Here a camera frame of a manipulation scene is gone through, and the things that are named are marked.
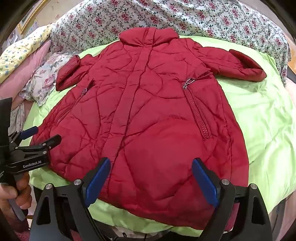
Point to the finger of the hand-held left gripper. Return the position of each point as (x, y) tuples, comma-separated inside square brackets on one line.
[(45, 142), (29, 133)]

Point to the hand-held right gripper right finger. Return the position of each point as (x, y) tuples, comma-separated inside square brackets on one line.
[(204, 182)]

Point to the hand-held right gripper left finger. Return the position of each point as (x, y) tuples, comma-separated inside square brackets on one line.
[(98, 182)]

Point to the red quilted jacket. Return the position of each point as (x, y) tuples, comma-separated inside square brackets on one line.
[(148, 120)]

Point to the person's left hand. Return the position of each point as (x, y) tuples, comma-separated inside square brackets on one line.
[(22, 195)]

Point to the small floral pillow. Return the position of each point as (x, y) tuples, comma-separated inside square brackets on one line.
[(44, 77)]

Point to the pink pillow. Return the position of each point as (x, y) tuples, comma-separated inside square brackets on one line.
[(22, 69)]

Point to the light green blanket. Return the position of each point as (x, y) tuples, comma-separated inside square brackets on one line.
[(254, 120)]

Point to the yellow floral pillow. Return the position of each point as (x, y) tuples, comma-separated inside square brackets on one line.
[(20, 49)]

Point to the white rose-print quilt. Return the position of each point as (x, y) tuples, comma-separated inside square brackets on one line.
[(203, 16)]

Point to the gold picture frame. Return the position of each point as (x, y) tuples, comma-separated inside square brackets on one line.
[(29, 17)]

